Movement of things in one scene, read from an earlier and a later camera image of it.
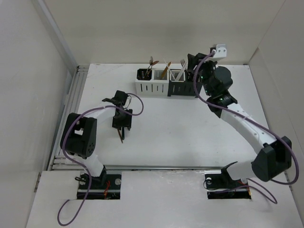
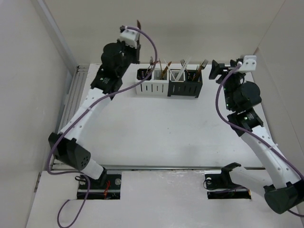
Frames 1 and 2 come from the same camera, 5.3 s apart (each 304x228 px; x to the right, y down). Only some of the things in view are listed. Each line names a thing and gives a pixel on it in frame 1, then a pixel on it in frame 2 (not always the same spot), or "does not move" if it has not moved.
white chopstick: x=182 y=70 does not move
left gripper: x=126 y=123 → x=135 y=52
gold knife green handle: x=166 y=70 does not move
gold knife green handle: x=123 y=133 → x=161 y=70
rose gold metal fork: x=183 y=62 does not move
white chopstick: x=171 y=72 does not move
